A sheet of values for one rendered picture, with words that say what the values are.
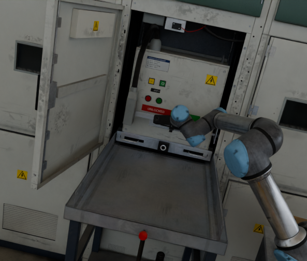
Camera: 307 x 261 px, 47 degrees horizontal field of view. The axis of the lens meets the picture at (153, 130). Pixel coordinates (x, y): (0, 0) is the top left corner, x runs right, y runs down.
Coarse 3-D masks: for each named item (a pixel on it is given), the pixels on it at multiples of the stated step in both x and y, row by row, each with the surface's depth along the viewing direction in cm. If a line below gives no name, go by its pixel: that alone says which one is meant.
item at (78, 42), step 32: (64, 0) 122; (64, 32) 133; (96, 32) 152; (64, 64) 140; (96, 64) 167; (64, 96) 146; (96, 96) 178; (64, 128) 154; (96, 128) 189; (64, 160) 163
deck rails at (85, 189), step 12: (108, 144) 180; (108, 156) 180; (96, 168) 162; (84, 180) 141; (96, 180) 155; (216, 180) 164; (84, 192) 143; (216, 192) 157; (84, 204) 135; (216, 204) 150; (216, 216) 144; (216, 228) 137; (216, 240) 130
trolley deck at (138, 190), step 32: (128, 160) 182; (160, 160) 190; (96, 192) 146; (128, 192) 151; (160, 192) 156; (192, 192) 162; (96, 224) 134; (128, 224) 132; (160, 224) 133; (192, 224) 137; (224, 224) 142
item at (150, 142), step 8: (120, 128) 201; (120, 136) 198; (128, 136) 197; (136, 136) 197; (144, 136) 197; (136, 144) 198; (144, 144) 198; (152, 144) 197; (176, 144) 196; (184, 144) 196; (176, 152) 197; (184, 152) 197; (192, 152) 196; (200, 152) 196; (208, 152) 195; (208, 160) 197
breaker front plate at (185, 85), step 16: (144, 64) 185; (176, 64) 184; (192, 64) 183; (208, 64) 182; (144, 80) 188; (176, 80) 186; (192, 80) 185; (224, 80) 183; (144, 96) 191; (160, 96) 190; (176, 96) 189; (192, 96) 188; (208, 96) 187; (192, 112) 190; (208, 112) 190; (128, 128) 197; (144, 128) 196; (160, 128) 195; (208, 144) 195
